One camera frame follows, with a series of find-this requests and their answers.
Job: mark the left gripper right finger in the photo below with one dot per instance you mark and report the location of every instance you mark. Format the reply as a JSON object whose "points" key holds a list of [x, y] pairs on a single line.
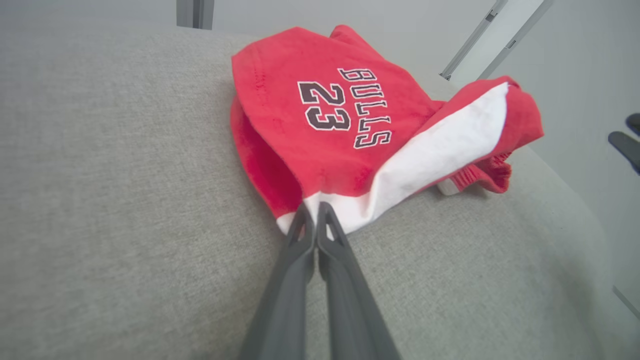
{"points": [[350, 300]]}

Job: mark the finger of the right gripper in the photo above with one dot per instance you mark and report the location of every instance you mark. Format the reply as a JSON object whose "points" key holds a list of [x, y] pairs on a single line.
{"points": [[635, 122], [627, 150]]}

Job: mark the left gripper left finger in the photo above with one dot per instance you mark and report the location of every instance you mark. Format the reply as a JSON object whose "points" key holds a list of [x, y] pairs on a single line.
{"points": [[285, 300]]}

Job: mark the red Bulls 23 shorts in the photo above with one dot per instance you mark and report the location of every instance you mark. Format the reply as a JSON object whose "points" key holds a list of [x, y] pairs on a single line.
{"points": [[320, 150]]}

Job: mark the white metal door frame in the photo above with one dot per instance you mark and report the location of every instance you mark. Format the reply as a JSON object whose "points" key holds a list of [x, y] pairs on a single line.
{"points": [[495, 35]]}

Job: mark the grey metal post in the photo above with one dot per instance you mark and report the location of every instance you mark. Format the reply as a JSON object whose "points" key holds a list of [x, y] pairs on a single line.
{"points": [[195, 12]]}

